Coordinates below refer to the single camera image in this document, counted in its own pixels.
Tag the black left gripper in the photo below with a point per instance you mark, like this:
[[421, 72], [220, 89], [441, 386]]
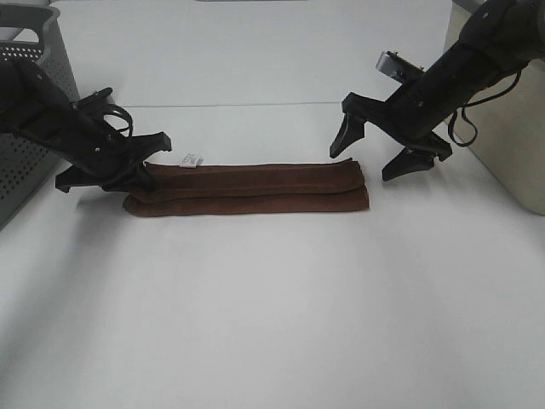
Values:
[[95, 135]]

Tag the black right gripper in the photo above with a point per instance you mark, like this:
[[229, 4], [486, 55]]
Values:
[[416, 108]]

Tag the brown microfiber towel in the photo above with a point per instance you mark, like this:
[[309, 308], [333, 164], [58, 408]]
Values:
[[250, 189]]

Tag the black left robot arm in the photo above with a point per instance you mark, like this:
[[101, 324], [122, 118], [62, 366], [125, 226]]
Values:
[[26, 73]]

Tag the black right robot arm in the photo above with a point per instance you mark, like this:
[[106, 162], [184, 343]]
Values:
[[498, 40]]

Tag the beige plastic storage bin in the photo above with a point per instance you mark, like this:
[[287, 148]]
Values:
[[509, 134]]

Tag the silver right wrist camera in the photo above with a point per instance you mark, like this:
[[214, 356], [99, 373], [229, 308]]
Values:
[[394, 66]]

